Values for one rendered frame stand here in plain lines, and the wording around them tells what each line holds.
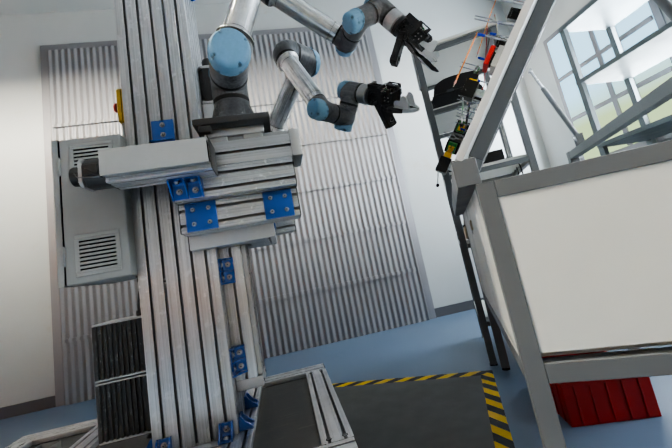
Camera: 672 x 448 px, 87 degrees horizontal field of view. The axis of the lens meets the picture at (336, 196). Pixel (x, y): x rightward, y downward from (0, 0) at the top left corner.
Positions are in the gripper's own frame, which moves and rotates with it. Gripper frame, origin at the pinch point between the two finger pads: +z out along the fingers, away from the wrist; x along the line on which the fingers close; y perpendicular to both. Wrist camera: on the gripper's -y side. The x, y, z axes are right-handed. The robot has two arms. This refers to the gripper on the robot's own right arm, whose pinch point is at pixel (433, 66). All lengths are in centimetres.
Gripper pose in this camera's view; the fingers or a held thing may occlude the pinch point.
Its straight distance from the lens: 131.1
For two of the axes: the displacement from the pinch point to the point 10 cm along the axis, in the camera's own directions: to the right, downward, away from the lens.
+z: 6.2, 7.4, -2.7
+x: 3.3, 0.6, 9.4
